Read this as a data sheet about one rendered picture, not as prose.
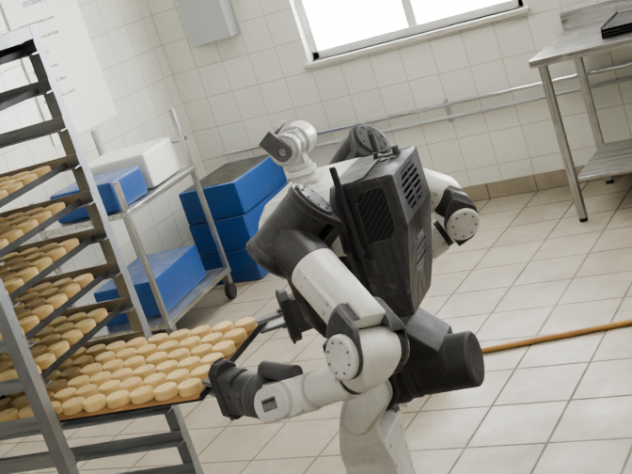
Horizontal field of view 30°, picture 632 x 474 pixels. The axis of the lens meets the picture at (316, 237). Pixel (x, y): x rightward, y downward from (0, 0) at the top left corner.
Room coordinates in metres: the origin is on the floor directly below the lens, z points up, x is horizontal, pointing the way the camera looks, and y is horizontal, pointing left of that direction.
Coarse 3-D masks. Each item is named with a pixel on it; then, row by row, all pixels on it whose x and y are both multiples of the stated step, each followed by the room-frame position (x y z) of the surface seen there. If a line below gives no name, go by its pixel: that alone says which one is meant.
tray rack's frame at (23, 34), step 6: (18, 30) 2.66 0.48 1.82; (24, 30) 2.69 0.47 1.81; (0, 36) 2.60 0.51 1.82; (6, 36) 2.61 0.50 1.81; (12, 36) 2.64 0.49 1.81; (18, 36) 2.65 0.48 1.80; (24, 36) 2.68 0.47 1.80; (30, 36) 2.70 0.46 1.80; (0, 42) 2.59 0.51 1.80; (6, 42) 2.61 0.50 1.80; (12, 42) 2.63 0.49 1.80; (18, 42) 2.65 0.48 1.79; (0, 48) 2.58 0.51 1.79; (6, 48) 2.60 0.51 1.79
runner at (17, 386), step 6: (18, 378) 2.34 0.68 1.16; (42, 378) 2.32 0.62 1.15; (0, 384) 2.36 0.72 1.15; (6, 384) 2.35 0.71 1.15; (12, 384) 2.35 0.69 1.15; (18, 384) 2.34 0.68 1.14; (48, 384) 2.33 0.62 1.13; (0, 390) 2.36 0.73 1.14; (6, 390) 2.35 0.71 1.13; (12, 390) 2.35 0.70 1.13; (18, 390) 2.34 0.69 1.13
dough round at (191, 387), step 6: (192, 378) 2.28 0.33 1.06; (198, 378) 2.27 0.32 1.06; (180, 384) 2.27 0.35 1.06; (186, 384) 2.25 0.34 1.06; (192, 384) 2.24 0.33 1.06; (198, 384) 2.24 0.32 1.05; (180, 390) 2.24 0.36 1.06; (186, 390) 2.23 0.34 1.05; (192, 390) 2.23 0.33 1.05; (198, 390) 2.24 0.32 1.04; (186, 396) 2.23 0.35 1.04
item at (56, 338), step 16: (64, 320) 2.71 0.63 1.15; (80, 320) 2.68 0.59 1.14; (96, 320) 2.66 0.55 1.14; (48, 336) 2.61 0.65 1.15; (64, 336) 2.56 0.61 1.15; (80, 336) 2.55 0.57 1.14; (32, 352) 2.52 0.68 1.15; (48, 352) 2.49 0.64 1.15; (64, 352) 2.49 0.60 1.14; (0, 368) 2.48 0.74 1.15
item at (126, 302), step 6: (108, 300) 2.73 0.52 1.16; (114, 300) 2.72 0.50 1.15; (120, 300) 2.71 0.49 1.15; (126, 300) 2.71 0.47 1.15; (132, 300) 2.70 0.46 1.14; (84, 306) 2.75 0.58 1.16; (90, 306) 2.75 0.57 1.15; (96, 306) 2.74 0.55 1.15; (102, 306) 2.73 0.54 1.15; (108, 306) 2.73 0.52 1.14; (114, 306) 2.72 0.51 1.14; (126, 306) 2.71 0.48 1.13; (132, 306) 2.70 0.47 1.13; (66, 312) 2.77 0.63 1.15; (72, 312) 2.77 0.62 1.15; (78, 312) 2.76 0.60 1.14; (120, 312) 2.69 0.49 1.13
